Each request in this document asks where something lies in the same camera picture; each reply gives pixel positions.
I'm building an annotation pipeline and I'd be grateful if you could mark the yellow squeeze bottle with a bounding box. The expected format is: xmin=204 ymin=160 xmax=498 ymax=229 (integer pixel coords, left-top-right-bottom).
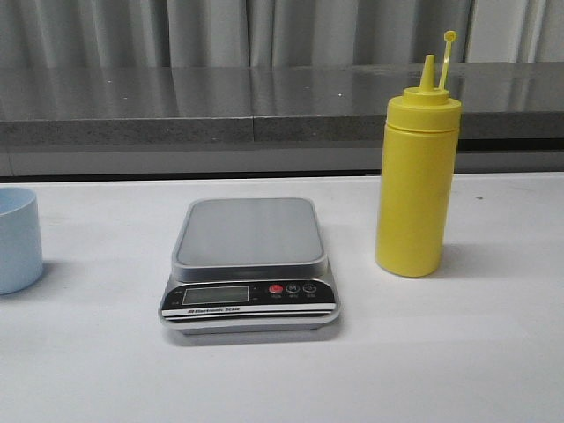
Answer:
xmin=375 ymin=30 xmax=462 ymax=278

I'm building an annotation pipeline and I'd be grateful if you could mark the light blue plastic cup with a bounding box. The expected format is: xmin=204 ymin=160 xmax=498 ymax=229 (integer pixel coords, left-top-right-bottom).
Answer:
xmin=1 ymin=187 xmax=43 ymax=295

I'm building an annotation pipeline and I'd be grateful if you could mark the silver electronic kitchen scale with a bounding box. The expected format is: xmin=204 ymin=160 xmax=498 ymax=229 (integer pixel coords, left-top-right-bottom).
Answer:
xmin=159 ymin=197 xmax=341 ymax=335

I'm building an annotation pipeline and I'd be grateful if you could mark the grey stone counter ledge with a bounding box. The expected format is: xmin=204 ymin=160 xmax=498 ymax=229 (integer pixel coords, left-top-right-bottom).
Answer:
xmin=1 ymin=63 xmax=563 ymax=151

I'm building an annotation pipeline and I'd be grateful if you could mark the grey curtain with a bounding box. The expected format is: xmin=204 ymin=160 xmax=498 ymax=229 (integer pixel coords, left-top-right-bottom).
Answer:
xmin=1 ymin=1 xmax=563 ymax=68

